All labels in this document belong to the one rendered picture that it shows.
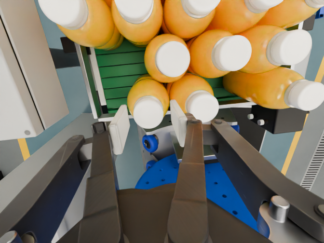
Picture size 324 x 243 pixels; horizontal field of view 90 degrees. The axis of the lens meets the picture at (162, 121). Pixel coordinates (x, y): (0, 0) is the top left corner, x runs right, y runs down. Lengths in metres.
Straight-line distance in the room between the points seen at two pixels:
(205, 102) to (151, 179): 0.19
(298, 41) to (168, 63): 0.15
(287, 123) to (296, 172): 1.89
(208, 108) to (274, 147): 1.75
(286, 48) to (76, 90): 1.34
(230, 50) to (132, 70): 0.25
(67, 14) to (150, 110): 0.13
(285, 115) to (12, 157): 1.93
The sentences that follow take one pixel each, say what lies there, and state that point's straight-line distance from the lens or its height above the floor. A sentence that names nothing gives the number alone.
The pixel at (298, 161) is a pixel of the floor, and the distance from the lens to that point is 2.23.
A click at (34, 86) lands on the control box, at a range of 0.28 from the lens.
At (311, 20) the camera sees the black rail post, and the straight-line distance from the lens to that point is 0.45.
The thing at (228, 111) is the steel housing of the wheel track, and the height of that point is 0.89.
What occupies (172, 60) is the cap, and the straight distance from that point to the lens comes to 0.20.
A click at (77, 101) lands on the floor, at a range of 1.46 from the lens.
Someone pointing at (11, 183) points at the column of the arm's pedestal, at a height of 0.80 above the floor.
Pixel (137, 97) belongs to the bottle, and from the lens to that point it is 0.23.
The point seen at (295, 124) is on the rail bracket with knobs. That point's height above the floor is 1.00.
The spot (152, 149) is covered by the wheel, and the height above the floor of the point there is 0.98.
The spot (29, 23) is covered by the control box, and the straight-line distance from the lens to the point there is 0.32.
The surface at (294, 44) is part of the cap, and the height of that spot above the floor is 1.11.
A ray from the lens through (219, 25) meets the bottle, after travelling 0.29.
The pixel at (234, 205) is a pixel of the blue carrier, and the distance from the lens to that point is 0.30.
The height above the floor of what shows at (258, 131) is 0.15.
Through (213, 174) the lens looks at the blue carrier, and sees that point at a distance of 0.35.
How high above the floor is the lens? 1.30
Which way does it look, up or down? 68 degrees down
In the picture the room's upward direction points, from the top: 168 degrees clockwise
